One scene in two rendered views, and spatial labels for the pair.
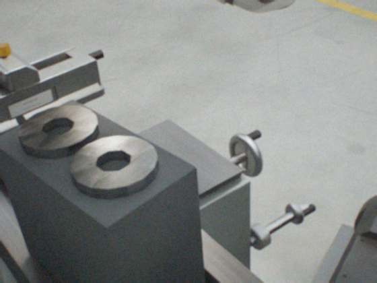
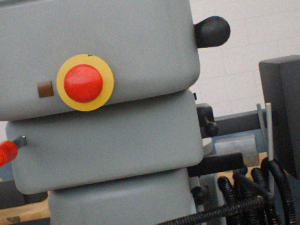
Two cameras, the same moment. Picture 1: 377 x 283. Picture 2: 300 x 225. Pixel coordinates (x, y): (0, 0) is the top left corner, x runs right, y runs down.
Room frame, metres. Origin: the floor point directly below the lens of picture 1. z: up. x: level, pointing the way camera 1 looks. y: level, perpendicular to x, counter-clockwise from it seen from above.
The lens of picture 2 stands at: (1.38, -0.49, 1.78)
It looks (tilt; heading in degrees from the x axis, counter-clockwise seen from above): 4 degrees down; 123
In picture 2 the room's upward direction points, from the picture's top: 10 degrees counter-clockwise
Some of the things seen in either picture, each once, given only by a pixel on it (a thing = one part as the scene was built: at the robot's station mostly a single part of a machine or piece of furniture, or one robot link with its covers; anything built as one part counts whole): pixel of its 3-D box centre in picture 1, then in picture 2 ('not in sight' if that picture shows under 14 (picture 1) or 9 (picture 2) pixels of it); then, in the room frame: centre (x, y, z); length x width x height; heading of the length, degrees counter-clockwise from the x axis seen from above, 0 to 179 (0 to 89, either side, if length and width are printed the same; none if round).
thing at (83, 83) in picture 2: not in sight; (83, 83); (0.96, 0.06, 1.76); 0.04 x 0.03 x 0.04; 32
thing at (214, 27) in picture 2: not in sight; (195, 36); (0.93, 0.38, 1.79); 0.45 x 0.04 x 0.04; 122
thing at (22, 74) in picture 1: (9, 66); not in sight; (0.93, 0.28, 1.00); 0.12 x 0.06 x 0.04; 34
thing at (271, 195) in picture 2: not in sight; (252, 186); (1.00, 0.32, 1.58); 0.17 x 0.01 x 0.01; 128
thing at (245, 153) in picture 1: (234, 161); not in sight; (1.09, -0.15, 0.61); 0.16 x 0.12 x 0.12; 122
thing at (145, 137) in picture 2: not in sight; (111, 127); (0.80, 0.31, 1.68); 0.34 x 0.24 x 0.10; 122
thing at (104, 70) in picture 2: not in sight; (85, 82); (0.94, 0.08, 1.76); 0.06 x 0.02 x 0.06; 32
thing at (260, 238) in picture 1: (282, 221); not in sight; (0.99, -0.25, 0.49); 0.22 x 0.06 x 0.06; 122
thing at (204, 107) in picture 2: not in sight; (201, 120); (0.90, 0.40, 1.66); 0.12 x 0.04 x 0.04; 122
